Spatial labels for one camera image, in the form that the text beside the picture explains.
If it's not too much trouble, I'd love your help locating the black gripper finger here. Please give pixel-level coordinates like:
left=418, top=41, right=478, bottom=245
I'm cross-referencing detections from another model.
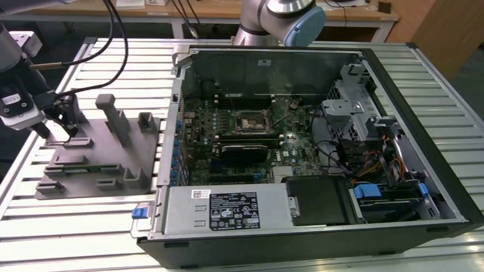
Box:
left=32, top=120, right=52, bottom=141
left=52, top=93, right=83, bottom=138

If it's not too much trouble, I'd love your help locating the CPU socket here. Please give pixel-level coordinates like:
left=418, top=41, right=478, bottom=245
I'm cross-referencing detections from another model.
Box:
left=234, top=109, right=274, bottom=134

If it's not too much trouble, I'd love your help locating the grey parts rack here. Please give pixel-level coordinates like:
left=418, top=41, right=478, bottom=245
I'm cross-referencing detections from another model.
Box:
left=34, top=93, right=168, bottom=201

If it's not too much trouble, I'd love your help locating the green RAM stick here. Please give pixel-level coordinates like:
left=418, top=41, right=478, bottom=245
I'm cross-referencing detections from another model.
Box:
left=63, top=165, right=119, bottom=173

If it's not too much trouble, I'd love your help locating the white paper sheet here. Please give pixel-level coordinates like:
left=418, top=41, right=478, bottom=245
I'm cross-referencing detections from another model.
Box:
left=115, top=0, right=147, bottom=9

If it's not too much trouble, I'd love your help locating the wooden desk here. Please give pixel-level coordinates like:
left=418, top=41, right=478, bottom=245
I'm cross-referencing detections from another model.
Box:
left=0, top=0, right=402, bottom=43

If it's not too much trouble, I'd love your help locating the silver power supply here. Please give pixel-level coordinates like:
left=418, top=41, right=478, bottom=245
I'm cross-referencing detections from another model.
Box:
left=160, top=182, right=295, bottom=236

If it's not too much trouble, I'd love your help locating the black graphics card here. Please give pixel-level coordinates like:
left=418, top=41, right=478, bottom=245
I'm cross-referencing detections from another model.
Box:
left=220, top=143, right=268, bottom=165

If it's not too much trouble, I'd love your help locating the black expansion slot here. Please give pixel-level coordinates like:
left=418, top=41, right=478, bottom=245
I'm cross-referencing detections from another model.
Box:
left=207, top=173, right=266, bottom=184

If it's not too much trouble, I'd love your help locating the silver finned heatsink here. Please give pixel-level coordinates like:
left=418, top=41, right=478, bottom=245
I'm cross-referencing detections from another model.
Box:
left=272, top=166, right=296, bottom=180

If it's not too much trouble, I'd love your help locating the green motherboard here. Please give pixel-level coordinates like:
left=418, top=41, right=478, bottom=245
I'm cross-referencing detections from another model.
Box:
left=178, top=93, right=344, bottom=185

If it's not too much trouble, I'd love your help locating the black PC case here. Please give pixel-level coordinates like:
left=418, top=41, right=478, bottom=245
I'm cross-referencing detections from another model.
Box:
left=131, top=44, right=484, bottom=270

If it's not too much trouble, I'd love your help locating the metal drive cage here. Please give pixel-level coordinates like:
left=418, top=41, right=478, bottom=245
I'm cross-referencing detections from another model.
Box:
left=320, top=63, right=384, bottom=142

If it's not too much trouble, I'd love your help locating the black plastic shroud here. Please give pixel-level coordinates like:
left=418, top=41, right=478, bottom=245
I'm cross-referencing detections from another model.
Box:
left=282, top=175, right=359, bottom=227

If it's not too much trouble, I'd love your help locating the hard disk in blue carrier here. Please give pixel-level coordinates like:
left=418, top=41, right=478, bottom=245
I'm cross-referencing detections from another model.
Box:
left=351, top=183, right=427, bottom=224

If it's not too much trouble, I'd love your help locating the wooden cabinet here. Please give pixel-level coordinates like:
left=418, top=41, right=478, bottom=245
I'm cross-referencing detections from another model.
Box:
left=386, top=0, right=484, bottom=79

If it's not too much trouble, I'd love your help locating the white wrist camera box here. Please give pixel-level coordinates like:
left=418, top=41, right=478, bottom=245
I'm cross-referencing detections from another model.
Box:
left=0, top=87, right=47, bottom=131

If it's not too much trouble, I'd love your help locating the small wrist camera box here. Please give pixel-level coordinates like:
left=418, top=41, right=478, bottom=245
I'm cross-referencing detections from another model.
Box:
left=8, top=31, right=43, bottom=57

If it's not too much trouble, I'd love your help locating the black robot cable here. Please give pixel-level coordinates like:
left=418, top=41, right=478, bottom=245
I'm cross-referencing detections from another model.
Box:
left=55, top=0, right=131, bottom=96

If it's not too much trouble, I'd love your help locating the hanging cable with metal plug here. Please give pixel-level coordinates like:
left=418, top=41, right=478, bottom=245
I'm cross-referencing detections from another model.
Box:
left=170, top=0, right=202, bottom=40

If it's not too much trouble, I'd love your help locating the black cable loop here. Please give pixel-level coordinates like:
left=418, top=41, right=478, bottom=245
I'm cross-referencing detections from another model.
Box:
left=310, top=106, right=356, bottom=178

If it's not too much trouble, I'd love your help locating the coloured power wire bundle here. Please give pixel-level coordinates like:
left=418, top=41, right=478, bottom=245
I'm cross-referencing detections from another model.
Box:
left=350, top=134, right=408, bottom=184

